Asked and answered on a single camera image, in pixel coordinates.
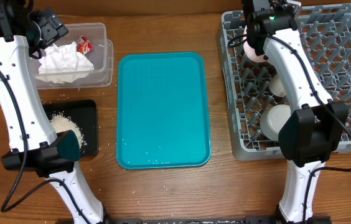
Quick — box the small pink bowl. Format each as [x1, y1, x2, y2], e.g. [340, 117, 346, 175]
[243, 36, 274, 65]

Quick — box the white cup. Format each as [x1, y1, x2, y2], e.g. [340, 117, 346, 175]
[269, 73, 286, 97]

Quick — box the white napkin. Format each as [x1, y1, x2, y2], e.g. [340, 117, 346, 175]
[36, 42, 94, 84]

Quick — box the red snack wrapper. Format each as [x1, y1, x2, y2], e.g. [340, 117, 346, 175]
[77, 36, 93, 55]

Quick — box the grey saucer bowl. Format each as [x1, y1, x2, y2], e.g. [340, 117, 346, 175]
[260, 105, 291, 141]

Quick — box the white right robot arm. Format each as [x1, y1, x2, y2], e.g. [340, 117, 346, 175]
[242, 1, 348, 223]

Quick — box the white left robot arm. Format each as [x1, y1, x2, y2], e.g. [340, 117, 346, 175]
[0, 0, 111, 223]

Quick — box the grey dishwasher rack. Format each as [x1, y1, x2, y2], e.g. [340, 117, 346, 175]
[217, 3, 351, 161]

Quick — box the clear plastic waste bin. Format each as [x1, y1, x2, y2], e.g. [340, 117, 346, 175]
[30, 22, 114, 90]

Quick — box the pile of rice grains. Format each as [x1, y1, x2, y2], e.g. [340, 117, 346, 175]
[49, 113, 87, 148]

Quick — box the black tray bin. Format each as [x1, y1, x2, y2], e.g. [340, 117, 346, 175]
[43, 100, 99, 157]

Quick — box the teal serving tray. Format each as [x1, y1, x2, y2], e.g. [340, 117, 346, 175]
[116, 52, 211, 169]

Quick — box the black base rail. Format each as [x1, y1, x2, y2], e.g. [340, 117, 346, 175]
[55, 216, 332, 224]

